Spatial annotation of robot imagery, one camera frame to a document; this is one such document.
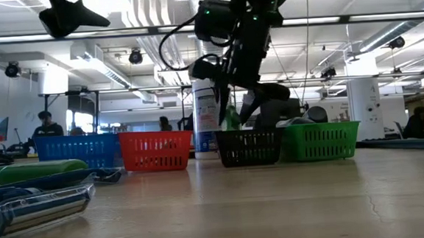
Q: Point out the person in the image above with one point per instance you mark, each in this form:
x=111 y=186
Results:
x=47 y=127
x=417 y=123
x=165 y=124

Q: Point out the green travel bottle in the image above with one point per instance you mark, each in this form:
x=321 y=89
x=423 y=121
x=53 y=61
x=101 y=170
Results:
x=233 y=119
x=34 y=171

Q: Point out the red plastic basket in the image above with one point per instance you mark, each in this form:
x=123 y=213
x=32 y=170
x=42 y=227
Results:
x=155 y=150

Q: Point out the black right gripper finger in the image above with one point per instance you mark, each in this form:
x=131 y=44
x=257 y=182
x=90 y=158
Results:
x=222 y=96
x=269 y=92

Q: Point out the black plastic basket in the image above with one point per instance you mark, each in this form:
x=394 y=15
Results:
x=248 y=146

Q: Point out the white wipes canister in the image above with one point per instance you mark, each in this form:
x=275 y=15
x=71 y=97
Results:
x=204 y=115

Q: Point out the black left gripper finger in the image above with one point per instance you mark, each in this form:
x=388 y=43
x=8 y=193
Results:
x=62 y=19

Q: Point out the white round column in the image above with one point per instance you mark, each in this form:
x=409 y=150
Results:
x=365 y=107

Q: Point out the green plastic basket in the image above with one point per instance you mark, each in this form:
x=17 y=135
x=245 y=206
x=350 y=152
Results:
x=320 y=140

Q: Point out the black overhead frame beam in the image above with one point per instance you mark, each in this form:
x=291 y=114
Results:
x=118 y=32

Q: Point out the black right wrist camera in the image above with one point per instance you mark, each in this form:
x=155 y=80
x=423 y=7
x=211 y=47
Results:
x=203 y=69

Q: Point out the blue plastic basket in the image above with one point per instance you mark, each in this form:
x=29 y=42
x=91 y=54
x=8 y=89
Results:
x=77 y=151

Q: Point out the black computer monitor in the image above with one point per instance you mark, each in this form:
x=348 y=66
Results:
x=281 y=113

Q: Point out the black ceiling spotlight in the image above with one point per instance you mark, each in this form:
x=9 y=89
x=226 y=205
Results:
x=396 y=42
x=328 y=73
x=135 y=56
x=12 y=69

